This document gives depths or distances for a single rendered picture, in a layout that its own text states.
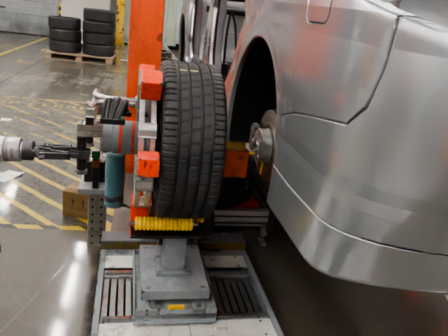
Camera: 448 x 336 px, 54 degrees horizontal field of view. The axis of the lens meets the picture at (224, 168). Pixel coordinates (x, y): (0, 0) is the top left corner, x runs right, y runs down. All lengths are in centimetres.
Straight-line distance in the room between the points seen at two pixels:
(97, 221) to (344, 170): 182
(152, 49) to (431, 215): 158
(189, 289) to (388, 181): 120
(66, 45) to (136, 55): 802
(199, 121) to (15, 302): 129
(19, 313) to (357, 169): 170
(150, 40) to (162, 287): 116
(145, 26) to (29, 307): 143
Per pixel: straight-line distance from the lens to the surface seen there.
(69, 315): 226
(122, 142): 184
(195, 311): 203
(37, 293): 242
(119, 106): 169
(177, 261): 211
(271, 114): 198
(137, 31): 226
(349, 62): 114
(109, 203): 211
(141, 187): 169
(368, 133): 108
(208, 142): 160
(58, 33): 1026
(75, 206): 307
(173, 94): 164
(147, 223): 190
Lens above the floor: 140
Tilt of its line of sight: 19 degrees down
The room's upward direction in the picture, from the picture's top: 7 degrees clockwise
